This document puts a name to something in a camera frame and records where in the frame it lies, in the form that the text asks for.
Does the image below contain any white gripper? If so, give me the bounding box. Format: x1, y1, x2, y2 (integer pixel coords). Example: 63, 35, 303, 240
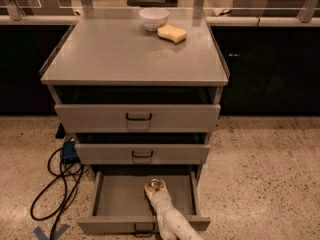
144, 179, 174, 216

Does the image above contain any orange soda can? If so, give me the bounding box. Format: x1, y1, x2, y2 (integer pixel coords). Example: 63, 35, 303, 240
148, 179, 161, 191

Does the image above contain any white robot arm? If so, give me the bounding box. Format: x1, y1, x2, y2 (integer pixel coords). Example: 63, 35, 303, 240
144, 179, 204, 240

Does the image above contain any grey bottom drawer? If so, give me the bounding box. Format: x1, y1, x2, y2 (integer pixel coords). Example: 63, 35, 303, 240
78, 166, 210, 235

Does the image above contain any grey drawer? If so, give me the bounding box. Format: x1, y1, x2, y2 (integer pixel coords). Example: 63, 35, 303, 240
55, 104, 220, 133
75, 144, 209, 165
78, 166, 210, 235

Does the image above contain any grey middle drawer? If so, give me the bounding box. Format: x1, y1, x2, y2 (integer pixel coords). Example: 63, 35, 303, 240
75, 144, 209, 165

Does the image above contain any grey metal drawer cabinet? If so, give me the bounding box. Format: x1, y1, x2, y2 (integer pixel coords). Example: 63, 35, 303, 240
39, 7, 231, 185

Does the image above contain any grey top drawer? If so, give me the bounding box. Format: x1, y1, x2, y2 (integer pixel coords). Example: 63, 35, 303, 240
55, 104, 220, 133

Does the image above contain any blue power adapter box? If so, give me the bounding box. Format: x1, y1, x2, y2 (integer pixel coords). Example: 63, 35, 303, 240
60, 141, 79, 163

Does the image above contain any yellow sponge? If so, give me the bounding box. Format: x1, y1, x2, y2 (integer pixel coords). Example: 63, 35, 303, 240
157, 24, 187, 44

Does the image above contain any white bowl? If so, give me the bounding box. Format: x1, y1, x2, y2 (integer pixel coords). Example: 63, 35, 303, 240
139, 7, 169, 31

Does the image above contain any black floor cable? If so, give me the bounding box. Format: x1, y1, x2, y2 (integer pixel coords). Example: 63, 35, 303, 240
29, 147, 88, 240

